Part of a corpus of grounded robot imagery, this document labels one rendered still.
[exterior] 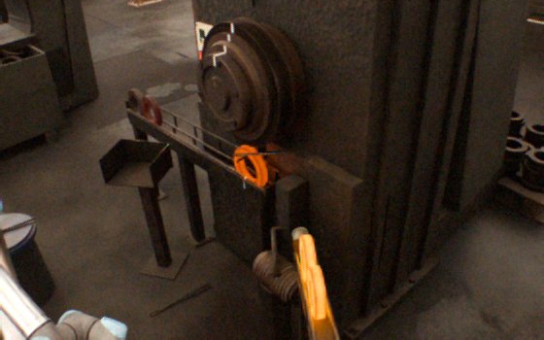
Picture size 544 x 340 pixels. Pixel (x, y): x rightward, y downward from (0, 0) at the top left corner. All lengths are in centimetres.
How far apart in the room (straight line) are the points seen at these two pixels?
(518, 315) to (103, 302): 205
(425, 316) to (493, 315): 33
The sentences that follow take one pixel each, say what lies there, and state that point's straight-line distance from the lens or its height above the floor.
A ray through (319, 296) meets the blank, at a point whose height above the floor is 77.
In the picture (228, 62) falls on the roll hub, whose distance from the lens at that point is 152.
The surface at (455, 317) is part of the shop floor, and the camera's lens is 234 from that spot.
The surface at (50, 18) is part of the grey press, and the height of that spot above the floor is 88.
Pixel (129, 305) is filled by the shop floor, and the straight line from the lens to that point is 241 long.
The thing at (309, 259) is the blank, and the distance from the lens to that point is 141.
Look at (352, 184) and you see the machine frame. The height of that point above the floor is 87.
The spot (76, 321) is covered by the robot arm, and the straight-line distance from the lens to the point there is 160.
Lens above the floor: 176
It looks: 33 degrees down
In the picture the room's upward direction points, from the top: 3 degrees counter-clockwise
